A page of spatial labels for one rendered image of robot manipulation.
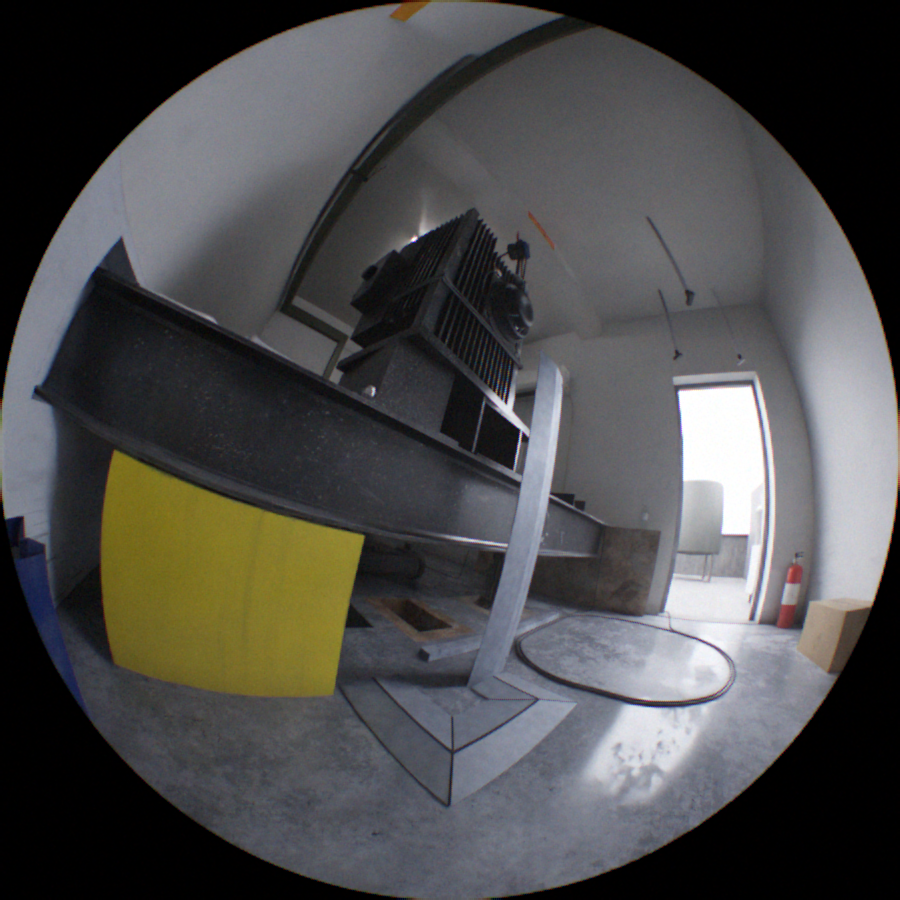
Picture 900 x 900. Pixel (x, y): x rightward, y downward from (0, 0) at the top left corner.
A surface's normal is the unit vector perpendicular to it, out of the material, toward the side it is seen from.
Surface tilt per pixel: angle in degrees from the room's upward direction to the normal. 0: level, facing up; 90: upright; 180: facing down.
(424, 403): 90
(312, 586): 90
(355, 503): 90
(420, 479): 90
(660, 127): 180
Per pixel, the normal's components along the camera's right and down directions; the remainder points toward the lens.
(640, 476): -0.69, -0.34
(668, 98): -0.24, 0.94
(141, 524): 0.69, -0.02
